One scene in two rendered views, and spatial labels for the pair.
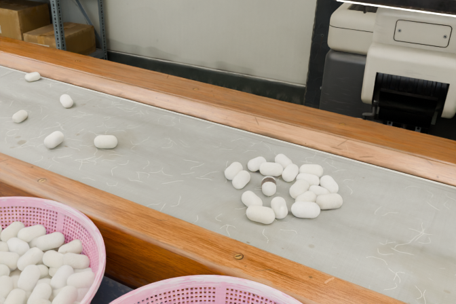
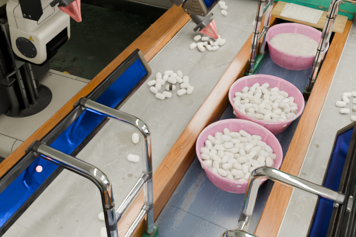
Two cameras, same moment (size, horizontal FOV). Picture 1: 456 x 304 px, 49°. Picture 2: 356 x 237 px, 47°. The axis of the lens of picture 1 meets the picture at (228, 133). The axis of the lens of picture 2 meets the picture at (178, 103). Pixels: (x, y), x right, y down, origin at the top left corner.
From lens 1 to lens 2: 1.41 m
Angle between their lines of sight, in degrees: 74
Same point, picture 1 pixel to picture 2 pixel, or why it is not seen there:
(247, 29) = not seen: outside the picture
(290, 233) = (195, 85)
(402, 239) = (194, 63)
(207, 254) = (218, 98)
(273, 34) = not seen: outside the picture
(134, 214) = (200, 117)
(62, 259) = (220, 137)
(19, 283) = (232, 145)
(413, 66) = (56, 29)
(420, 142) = (140, 45)
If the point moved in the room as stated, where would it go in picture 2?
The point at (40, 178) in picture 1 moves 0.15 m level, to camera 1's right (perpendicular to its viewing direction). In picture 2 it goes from (178, 148) to (178, 115)
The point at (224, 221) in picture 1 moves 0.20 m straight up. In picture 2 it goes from (191, 100) to (194, 54)
